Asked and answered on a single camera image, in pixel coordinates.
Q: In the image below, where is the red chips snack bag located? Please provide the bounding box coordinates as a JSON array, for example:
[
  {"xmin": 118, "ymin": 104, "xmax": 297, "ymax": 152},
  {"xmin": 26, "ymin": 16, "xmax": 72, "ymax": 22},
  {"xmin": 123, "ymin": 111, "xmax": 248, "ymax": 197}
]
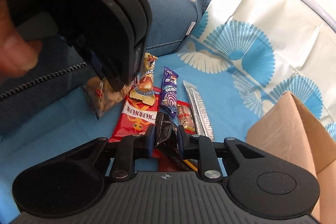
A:
[{"xmin": 109, "ymin": 87, "xmax": 191, "ymax": 172}]

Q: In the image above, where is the black chocolate biscuit packet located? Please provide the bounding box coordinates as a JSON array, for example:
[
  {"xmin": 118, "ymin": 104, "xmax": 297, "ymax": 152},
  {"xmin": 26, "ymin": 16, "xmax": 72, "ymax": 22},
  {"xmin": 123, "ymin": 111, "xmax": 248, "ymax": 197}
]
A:
[{"xmin": 154, "ymin": 111, "xmax": 197, "ymax": 172}]

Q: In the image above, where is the person's left hand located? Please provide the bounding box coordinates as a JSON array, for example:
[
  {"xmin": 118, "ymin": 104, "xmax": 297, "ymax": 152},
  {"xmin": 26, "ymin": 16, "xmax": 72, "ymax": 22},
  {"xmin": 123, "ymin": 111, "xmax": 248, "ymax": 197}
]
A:
[{"xmin": 0, "ymin": 0, "xmax": 42, "ymax": 83}]

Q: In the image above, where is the brown cardboard box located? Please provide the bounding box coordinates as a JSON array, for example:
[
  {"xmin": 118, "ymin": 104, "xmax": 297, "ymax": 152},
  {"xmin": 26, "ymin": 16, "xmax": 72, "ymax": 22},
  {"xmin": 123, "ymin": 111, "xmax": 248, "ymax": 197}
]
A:
[{"xmin": 246, "ymin": 92, "xmax": 335, "ymax": 223}]

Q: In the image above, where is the small red candy packet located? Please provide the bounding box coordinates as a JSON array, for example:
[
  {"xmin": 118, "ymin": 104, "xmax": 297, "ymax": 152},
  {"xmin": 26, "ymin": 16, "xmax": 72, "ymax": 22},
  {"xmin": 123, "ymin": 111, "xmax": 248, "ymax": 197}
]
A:
[{"xmin": 177, "ymin": 100, "xmax": 196, "ymax": 134}]

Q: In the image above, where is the silver stick snack packet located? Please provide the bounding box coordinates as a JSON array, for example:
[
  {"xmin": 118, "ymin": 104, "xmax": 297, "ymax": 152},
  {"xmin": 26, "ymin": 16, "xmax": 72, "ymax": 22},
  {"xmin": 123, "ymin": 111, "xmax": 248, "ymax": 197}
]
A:
[{"xmin": 183, "ymin": 80, "xmax": 215, "ymax": 141}]

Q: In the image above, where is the clear bag of cookies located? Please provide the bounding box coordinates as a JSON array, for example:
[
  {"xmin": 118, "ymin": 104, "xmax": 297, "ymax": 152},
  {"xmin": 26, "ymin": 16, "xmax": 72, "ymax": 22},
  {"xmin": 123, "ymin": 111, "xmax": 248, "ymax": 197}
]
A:
[{"xmin": 84, "ymin": 77, "xmax": 132, "ymax": 119}]

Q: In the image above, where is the yellow cone snack packet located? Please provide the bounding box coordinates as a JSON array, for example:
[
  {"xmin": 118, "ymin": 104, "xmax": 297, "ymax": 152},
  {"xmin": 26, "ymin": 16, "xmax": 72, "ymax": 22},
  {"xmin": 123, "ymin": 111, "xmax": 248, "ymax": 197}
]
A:
[{"xmin": 129, "ymin": 52, "xmax": 158, "ymax": 106}]

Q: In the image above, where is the purple snack bar wrapper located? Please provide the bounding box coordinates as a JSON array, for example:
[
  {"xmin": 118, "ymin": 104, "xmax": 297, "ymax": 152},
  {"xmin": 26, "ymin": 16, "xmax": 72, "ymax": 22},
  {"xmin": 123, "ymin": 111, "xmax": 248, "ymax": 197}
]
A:
[{"xmin": 160, "ymin": 67, "xmax": 179, "ymax": 118}]

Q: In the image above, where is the blue fabric sofa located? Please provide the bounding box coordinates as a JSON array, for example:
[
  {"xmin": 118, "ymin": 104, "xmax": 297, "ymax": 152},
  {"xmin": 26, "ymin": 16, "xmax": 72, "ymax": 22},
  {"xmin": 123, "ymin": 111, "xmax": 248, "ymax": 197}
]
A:
[{"xmin": 1, "ymin": 0, "xmax": 211, "ymax": 136}]

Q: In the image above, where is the blue white patterned cover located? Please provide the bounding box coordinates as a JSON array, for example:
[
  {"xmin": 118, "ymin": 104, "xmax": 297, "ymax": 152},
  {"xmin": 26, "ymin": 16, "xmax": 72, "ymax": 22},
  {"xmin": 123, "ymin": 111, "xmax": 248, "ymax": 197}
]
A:
[{"xmin": 1, "ymin": 0, "xmax": 335, "ymax": 223}]

